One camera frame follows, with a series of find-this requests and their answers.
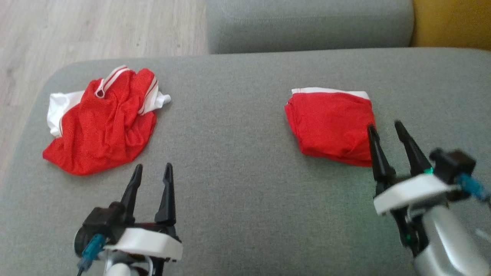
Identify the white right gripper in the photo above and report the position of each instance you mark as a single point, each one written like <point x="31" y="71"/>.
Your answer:
<point x="414" y="191"/>

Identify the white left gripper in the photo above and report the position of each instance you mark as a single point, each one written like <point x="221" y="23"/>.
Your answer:
<point x="149" y="243"/>

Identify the red garment with white band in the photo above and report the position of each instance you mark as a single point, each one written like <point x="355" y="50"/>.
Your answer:
<point x="330" y="122"/>

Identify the red white striped jersey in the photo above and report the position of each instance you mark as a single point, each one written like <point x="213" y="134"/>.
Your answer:
<point x="99" y="134"/>

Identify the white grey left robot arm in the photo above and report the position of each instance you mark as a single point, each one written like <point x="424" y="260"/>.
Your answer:
<point x="119" y="270"/>

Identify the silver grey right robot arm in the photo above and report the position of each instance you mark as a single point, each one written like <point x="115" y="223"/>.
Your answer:
<point x="448" y="245"/>

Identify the large grey fabric sofa seat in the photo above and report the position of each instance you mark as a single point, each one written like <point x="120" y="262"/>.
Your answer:
<point x="238" y="153"/>

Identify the yellow upholstered cushion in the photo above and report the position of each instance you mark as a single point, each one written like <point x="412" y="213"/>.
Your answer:
<point x="452" y="23"/>

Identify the small grey fabric sofa cushion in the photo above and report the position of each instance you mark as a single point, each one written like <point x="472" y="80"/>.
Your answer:
<point x="307" y="27"/>

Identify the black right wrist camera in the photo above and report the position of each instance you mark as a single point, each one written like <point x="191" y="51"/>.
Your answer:
<point x="450" y="165"/>

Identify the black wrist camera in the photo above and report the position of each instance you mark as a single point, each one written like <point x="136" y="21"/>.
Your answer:
<point x="450" y="165"/>
<point x="99" y="222"/>

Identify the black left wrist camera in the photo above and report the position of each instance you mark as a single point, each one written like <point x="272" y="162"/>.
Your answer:
<point x="99" y="222"/>

